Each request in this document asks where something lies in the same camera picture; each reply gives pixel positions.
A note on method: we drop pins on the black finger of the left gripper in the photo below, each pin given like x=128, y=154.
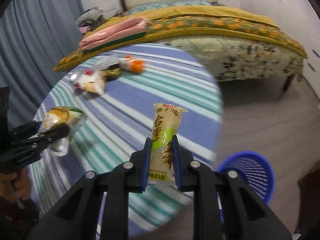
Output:
x=27, y=138

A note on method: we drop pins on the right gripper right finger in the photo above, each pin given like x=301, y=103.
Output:
x=258, y=220

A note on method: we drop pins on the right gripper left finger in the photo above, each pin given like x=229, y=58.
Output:
x=97, y=200

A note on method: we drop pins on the bread snack wrapper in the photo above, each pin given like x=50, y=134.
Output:
x=62, y=122

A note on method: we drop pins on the yellow green snack wrapper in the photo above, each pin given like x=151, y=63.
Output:
x=165, y=125

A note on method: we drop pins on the left hand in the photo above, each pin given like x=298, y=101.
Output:
x=16, y=185

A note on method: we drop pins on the blue plastic waste basket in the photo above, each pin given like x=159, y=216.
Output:
x=253, y=169

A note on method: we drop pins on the red aluminium drink can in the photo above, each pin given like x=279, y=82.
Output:
x=77, y=78

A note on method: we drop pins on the striped blue green tablecloth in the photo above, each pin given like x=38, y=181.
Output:
x=119, y=121

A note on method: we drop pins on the white paper carton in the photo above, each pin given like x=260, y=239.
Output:
x=94, y=83

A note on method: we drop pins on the clear plastic packaging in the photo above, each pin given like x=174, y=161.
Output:
x=106, y=63

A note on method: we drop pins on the gold foil wrapper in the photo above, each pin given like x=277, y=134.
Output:
x=112, y=72

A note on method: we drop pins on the orange white crumpled wrapper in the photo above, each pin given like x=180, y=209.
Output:
x=132, y=64

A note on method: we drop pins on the blue grey curtain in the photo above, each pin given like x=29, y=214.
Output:
x=35, y=36

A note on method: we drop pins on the grey clothes pile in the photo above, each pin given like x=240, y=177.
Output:
x=90, y=20

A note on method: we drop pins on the green folded cloth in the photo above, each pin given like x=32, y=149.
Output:
x=129, y=38

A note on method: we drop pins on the bed with floral sheet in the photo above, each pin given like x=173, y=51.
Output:
x=232, y=58

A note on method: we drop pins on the pink folded blanket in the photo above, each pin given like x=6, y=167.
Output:
x=127, y=28

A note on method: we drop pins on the yellow floral quilt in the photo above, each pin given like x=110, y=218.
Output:
x=194, y=20

